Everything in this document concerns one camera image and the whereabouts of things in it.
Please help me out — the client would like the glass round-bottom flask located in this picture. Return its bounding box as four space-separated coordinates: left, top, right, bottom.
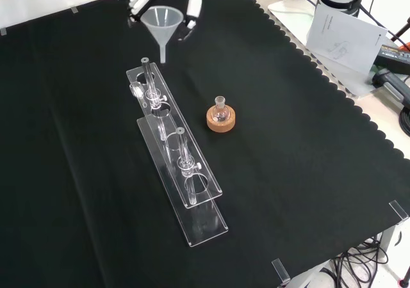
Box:
211 95 229 124

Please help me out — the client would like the clear plastic funnel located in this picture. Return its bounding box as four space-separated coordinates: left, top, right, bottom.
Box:
140 6 185 65

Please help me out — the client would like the pale board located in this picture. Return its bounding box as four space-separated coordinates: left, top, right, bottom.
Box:
267 0 385 99

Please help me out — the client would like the black cable bundle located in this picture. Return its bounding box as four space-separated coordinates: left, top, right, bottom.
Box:
331 239 391 288

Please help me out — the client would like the clear cloth clip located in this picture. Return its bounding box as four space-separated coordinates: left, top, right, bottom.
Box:
271 258 291 285
388 200 410 221

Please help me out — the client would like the clear acrylic funnel stand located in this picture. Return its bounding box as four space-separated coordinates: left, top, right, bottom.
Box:
126 56 229 248

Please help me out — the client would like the black cloth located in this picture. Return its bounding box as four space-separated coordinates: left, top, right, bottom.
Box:
0 0 410 288

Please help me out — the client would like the cork ring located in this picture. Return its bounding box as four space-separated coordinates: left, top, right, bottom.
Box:
206 104 238 133

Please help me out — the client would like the glass weighing funnel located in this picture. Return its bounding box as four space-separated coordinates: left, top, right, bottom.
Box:
129 82 145 99

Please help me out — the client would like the white paper booklet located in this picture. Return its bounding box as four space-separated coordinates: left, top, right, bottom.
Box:
306 4 389 75

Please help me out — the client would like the grey handle tool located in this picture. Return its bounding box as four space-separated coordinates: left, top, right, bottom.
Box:
371 68 410 110

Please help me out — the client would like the black power adapter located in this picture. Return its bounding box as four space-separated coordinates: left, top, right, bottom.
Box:
373 42 410 75

